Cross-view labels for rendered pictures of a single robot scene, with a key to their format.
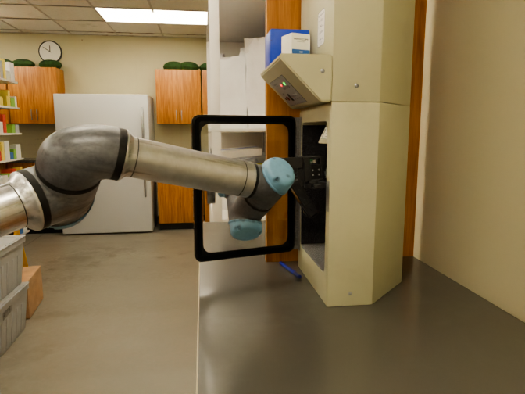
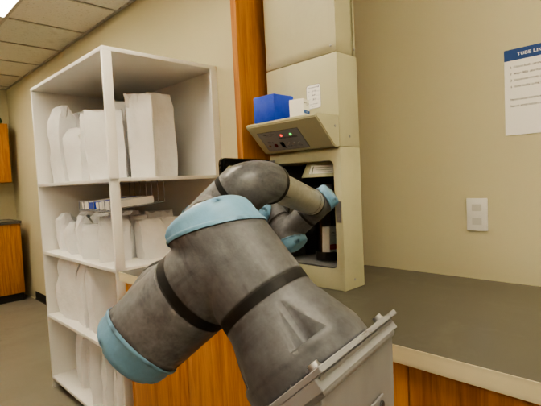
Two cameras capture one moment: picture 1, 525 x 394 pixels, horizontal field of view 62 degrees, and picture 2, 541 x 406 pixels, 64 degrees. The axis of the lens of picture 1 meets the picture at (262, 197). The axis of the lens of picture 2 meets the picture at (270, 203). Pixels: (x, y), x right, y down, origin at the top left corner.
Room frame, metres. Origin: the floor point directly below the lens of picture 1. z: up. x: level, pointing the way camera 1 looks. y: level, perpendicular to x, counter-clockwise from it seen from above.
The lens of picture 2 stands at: (0.00, 0.86, 1.31)
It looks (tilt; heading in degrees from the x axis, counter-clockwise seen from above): 3 degrees down; 323
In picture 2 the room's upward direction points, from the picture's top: 3 degrees counter-clockwise
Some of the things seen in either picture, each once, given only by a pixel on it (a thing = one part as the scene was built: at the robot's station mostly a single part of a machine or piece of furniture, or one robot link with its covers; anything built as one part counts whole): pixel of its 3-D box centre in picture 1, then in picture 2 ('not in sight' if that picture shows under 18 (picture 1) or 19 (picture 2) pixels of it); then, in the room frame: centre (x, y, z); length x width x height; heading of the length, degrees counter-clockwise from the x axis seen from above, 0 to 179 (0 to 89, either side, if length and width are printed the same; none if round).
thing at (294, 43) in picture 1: (295, 48); (299, 109); (1.08, -0.08, 1.54); 0.05 x 0.05 x 0.06; 25
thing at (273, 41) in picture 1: (286, 51); (274, 109); (1.20, -0.06, 1.56); 0.10 x 0.10 x 0.09; 8
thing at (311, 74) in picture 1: (291, 85); (290, 135); (1.12, -0.07, 1.46); 0.32 x 0.11 x 0.10; 8
